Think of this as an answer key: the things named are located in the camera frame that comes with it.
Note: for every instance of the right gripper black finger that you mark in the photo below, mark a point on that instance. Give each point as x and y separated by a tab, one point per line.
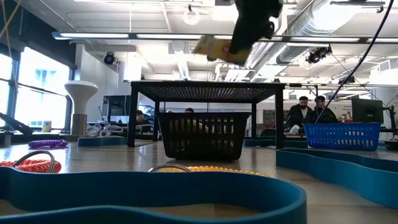
245	42

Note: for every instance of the black perforated metal shelf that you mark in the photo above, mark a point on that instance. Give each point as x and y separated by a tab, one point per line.
205	91

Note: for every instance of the blue plastic basket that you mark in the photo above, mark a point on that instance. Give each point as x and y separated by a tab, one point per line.
342	146

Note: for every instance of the blue rubber band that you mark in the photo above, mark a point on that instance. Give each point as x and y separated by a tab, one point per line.
155	189
342	174

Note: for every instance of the black track spotlight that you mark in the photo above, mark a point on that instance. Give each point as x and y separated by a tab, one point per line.
317	56

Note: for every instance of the person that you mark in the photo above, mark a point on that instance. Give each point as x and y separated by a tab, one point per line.
325	115
189	110
298	115
141	116

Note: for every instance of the white paper cup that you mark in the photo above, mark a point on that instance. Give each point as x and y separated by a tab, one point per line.
294	129

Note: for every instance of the black plastic basket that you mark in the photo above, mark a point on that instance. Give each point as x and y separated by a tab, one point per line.
203	152

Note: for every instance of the black round ceiling speaker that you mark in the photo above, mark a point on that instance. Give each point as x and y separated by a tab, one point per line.
109	58

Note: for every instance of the black computer monitor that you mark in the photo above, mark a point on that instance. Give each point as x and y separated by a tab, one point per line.
118	105
367	110

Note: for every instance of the overhead rig light bar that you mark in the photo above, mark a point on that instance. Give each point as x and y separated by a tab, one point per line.
93	35

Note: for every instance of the white lamp with wooden base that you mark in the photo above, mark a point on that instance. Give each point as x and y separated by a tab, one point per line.
81	93

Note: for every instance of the yellow and white container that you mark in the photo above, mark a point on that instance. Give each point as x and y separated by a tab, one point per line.
46	126

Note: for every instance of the silver ventilation duct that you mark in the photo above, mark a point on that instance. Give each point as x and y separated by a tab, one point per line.
304	25

